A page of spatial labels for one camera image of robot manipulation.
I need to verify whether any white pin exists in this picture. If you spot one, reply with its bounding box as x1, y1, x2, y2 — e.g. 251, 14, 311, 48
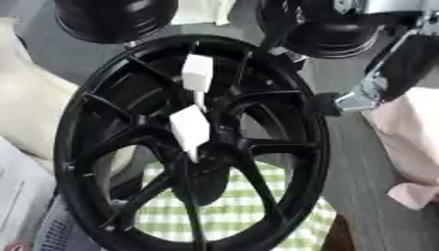
168, 104, 213, 164
179, 53, 217, 113

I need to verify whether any black spoked wheel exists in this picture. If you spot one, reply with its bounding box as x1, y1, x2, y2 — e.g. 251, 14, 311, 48
51, 34, 333, 251

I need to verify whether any white cloth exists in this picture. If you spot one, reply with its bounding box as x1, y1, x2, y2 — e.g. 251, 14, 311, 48
170, 0, 237, 26

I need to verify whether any pink cloth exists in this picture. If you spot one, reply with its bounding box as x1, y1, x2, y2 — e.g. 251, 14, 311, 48
362, 86, 439, 211

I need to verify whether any dark grey perforated object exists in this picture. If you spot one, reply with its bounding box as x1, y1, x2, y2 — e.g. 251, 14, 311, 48
32, 192, 110, 251

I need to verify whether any light grey fabric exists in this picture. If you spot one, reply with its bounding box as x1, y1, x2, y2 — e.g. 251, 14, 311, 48
0, 136, 61, 251

